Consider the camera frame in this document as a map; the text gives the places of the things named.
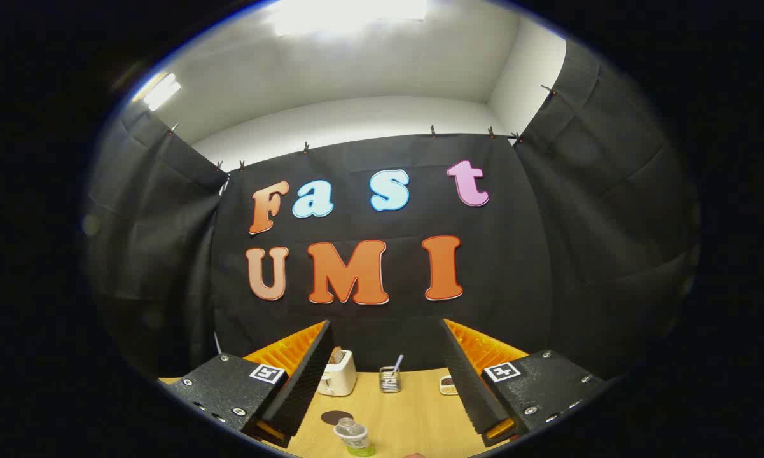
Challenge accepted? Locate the wooden table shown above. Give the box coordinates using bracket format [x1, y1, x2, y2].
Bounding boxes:
[158, 367, 506, 458]

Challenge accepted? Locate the black backdrop cloth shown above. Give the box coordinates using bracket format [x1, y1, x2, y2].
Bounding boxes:
[83, 39, 702, 382]

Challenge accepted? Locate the white toaster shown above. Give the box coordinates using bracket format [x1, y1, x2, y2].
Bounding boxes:
[317, 349, 358, 398]

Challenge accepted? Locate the large ceiling light panel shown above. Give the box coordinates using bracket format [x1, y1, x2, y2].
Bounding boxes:
[274, 0, 428, 36]

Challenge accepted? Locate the clear juice bottle white green label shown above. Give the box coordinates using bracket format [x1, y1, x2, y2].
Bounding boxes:
[333, 418, 377, 457]

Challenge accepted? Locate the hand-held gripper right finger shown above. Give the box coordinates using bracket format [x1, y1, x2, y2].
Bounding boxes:
[438, 318, 608, 448]

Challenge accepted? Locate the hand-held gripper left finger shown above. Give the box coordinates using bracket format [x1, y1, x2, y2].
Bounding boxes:
[159, 320, 336, 449]

